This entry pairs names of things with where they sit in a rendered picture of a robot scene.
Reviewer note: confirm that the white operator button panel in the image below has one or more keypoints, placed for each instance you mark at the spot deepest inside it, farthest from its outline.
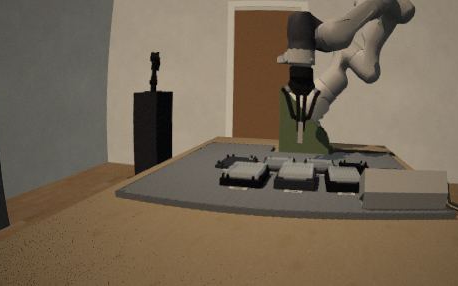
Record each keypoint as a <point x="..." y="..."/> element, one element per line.
<point x="403" y="189"/>

